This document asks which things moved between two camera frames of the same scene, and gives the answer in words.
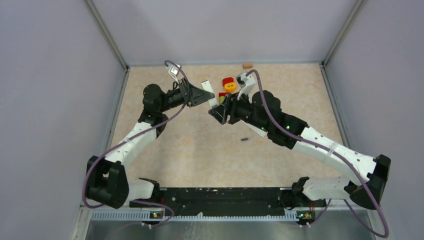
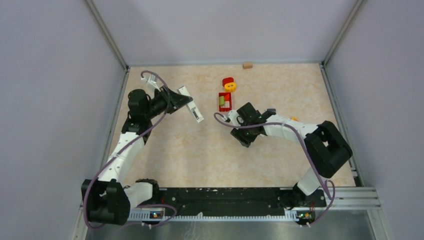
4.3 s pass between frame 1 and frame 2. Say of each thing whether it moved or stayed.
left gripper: moved
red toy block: stayed
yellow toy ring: stayed
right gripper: moved
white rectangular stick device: moved
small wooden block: stayed
